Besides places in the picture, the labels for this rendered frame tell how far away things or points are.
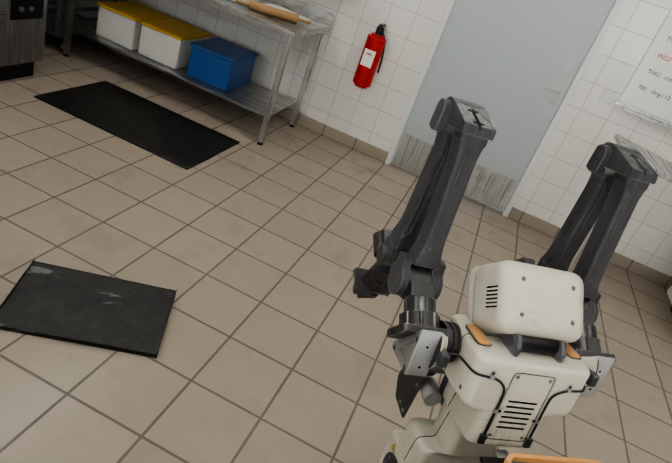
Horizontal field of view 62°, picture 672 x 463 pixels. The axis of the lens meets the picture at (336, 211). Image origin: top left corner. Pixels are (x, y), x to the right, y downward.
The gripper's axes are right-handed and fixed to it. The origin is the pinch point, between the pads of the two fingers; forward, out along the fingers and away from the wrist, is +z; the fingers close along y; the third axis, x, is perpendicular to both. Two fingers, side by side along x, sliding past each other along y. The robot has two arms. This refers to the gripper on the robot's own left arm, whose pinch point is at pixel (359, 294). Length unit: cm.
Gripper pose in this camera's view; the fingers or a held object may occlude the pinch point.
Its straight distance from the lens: 159.0
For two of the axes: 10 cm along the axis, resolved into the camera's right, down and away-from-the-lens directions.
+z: -3.5, 5.1, 7.8
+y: -9.4, -2.0, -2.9
